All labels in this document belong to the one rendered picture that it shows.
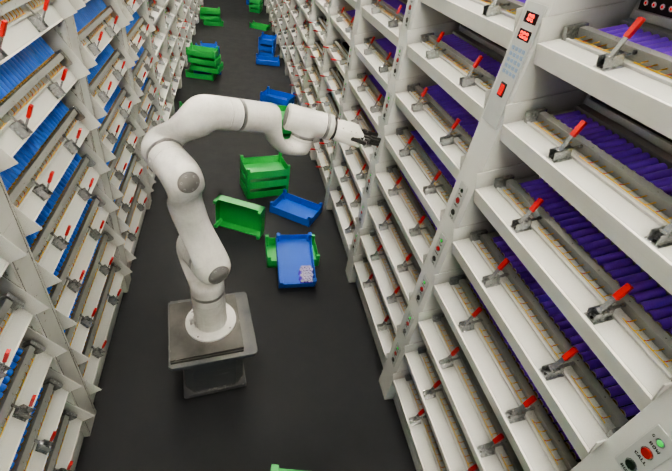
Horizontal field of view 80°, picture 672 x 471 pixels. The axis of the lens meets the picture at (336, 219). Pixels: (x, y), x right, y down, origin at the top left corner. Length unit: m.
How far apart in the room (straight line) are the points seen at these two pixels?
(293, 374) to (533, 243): 1.26
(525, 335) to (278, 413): 1.11
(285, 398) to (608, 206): 1.43
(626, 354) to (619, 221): 0.23
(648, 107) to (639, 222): 0.19
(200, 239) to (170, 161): 0.30
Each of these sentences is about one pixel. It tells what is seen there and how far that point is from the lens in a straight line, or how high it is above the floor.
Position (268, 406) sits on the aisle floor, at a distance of 1.85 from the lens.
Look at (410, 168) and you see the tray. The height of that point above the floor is 0.93.
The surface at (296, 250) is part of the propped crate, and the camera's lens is 2.33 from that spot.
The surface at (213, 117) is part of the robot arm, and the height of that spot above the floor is 1.19.
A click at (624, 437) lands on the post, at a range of 0.92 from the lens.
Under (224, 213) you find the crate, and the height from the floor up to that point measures 0.07.
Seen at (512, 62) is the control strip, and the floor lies 1.43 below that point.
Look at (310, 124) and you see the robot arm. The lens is 1.31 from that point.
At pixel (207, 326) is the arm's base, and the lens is 1.62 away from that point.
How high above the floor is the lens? 1.64
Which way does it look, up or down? 36 degrees down
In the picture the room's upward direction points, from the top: 11 degrees clockwise
